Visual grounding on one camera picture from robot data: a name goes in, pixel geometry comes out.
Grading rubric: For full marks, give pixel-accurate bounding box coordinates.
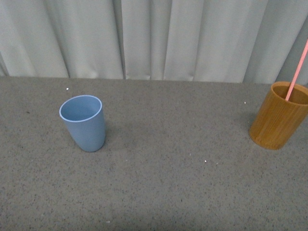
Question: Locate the white curtain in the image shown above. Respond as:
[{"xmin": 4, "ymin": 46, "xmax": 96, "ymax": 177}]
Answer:
[{"xmin": 0, "ymin": 0, "xmax": 308, "ymax": 83}]

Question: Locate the brown bamboo holder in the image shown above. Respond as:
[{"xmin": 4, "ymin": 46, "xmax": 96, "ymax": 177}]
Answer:
[{"xmin": 249, "ymin": 81, "xmax": 308, "ymax": 150}]

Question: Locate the pink chopstick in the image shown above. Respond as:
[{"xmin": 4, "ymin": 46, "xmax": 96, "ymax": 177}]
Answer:
[{"xmin": 285, "ymin": 40, "xmax": 308, "ymax": 101}]

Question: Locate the blue plastic cup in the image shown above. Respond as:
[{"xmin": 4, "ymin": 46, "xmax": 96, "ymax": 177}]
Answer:
[{"xmin": 59, "ymin": 95, "xmax": 105, "ymax": 152}]

